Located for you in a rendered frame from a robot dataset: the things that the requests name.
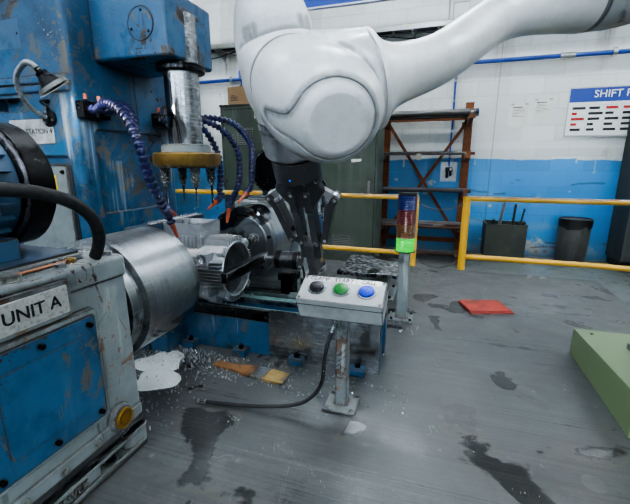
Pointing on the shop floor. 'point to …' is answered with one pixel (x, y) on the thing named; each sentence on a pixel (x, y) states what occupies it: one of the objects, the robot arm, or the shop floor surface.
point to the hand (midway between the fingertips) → (313, 256)
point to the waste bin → (573, 238)
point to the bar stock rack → (430, 170)
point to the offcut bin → (504, 236)
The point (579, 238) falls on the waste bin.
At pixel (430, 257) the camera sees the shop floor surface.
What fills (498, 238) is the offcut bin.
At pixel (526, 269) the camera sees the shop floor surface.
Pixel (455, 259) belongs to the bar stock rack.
